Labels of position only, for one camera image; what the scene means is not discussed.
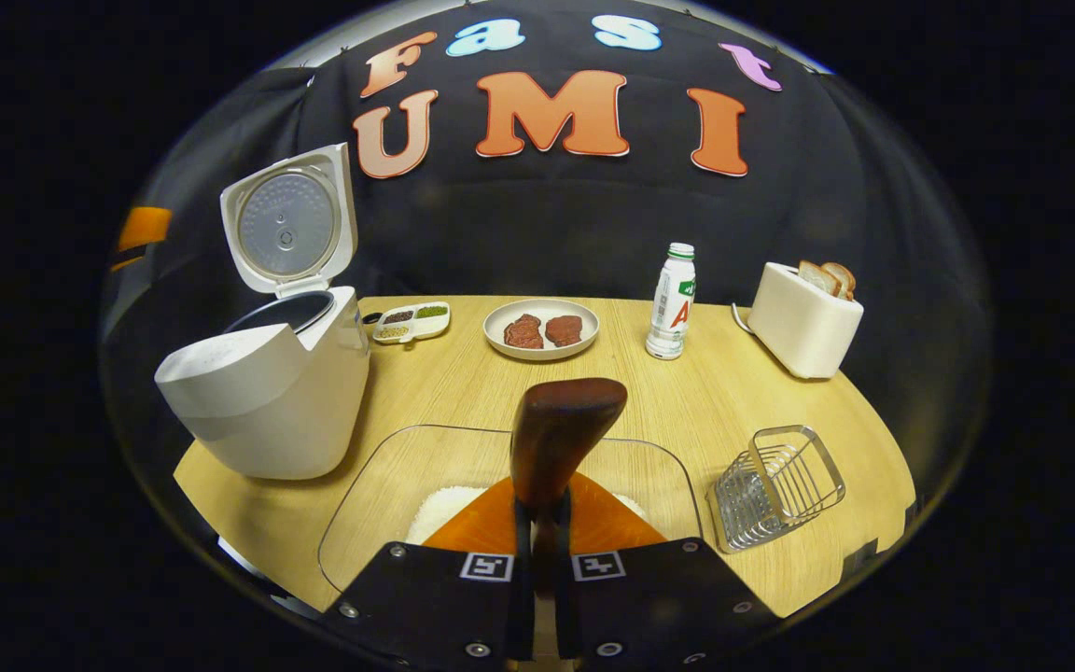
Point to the toast bread slice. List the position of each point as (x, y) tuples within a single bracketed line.
[(845, 280), (816, 277)]

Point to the round white plate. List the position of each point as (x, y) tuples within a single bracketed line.
[(542, 306)]

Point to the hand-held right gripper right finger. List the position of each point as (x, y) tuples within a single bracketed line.
[(564, 597)]

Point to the brown wooden spoon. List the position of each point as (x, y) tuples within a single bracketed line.
[(561, 429)]

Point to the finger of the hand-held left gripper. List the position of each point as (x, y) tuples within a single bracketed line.
[(144, 229), (130, 257)]

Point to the black backdrop cloth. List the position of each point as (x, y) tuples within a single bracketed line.
[(547, 224)]

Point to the cream toaster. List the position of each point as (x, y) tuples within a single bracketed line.
[(799, 327)]

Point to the divided white grain dish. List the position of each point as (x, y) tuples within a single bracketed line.
[(411, 322)]

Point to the white rice cooker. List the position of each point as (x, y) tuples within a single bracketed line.
[(258, 401)]

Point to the red meat piece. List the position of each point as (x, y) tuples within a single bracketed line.
[(564, 330), (523, 332)]

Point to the clear rice container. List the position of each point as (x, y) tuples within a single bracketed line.
[(388, 495)]

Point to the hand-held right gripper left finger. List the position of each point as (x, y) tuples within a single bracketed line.
[(523, 579)]

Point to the white drink bottle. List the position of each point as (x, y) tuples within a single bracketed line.
[(670, 308)]

